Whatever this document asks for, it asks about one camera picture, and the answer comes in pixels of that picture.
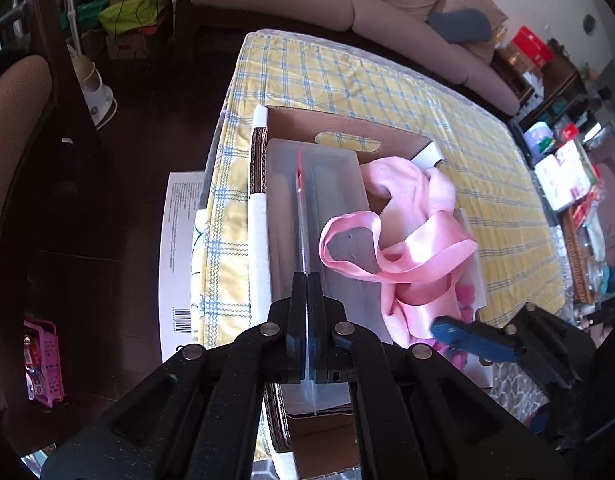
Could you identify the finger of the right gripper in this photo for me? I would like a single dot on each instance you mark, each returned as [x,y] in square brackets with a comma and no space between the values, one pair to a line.
[481,340]

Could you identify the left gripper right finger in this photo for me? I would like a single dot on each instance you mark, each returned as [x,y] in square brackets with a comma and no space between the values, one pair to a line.
[315,331]

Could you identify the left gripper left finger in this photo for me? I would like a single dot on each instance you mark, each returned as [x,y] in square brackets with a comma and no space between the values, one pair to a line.
[296,327]

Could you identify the clear plastic storage case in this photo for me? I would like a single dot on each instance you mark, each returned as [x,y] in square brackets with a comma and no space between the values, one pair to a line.
[333,186]

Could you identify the red handled cuticle pusher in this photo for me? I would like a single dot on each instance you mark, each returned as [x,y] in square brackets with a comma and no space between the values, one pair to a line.
[303,229]

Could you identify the pink toe separator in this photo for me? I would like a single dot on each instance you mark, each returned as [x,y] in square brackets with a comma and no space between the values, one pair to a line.
[462,324]

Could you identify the pink towel headband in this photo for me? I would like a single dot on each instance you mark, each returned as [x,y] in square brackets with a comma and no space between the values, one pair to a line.
[413,196]

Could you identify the wicker basket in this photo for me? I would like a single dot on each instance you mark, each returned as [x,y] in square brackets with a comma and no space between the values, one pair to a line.
[577,260]

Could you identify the white cardboard box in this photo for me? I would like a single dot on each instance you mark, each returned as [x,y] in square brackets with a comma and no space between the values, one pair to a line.
[370,142]

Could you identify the yellow plaid tablecloth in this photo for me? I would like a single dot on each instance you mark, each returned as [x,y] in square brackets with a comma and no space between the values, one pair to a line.
[287,71]

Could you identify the purple white bottle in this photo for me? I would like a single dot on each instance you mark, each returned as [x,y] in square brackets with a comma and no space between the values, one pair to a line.
[539,139]

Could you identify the grey blue cushion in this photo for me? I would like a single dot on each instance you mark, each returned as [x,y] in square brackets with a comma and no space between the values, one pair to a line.
[461,26]

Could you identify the brown sofa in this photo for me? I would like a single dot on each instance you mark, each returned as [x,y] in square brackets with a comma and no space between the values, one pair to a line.
[399,26]

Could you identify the brown chair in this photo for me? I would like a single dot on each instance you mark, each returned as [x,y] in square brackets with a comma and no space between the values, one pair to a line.
[25,91]

